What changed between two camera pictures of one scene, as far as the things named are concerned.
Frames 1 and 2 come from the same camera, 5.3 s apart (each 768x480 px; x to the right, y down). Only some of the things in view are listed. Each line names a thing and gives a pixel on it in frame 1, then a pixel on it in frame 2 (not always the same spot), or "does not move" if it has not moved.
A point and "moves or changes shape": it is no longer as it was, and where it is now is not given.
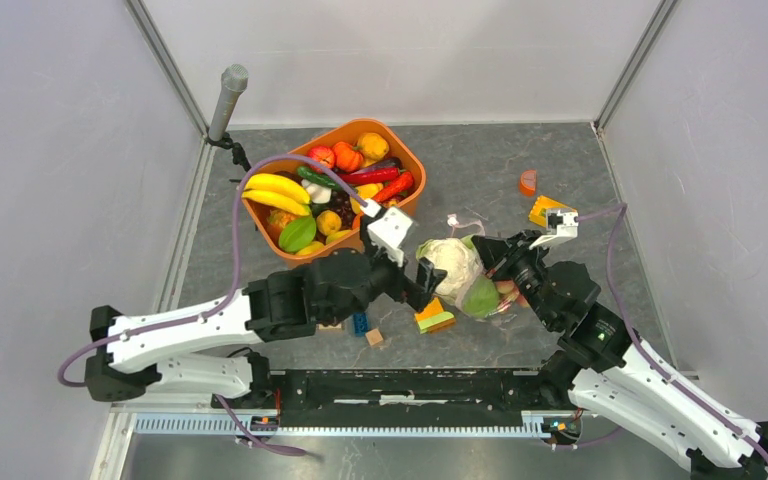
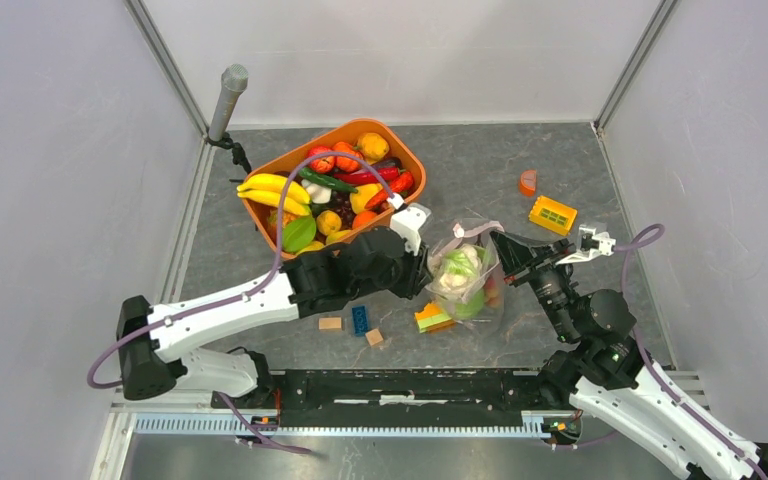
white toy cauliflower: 458,257 moves or changes shape
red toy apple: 323,154 does not move
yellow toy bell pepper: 366,191 does not move
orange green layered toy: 434,319 does not move
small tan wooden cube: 374,337 does not move
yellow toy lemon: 328,222 does not move
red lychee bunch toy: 509,295 -> 491,293
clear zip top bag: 466,283 moves or changes shape
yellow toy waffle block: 542,205 does not move
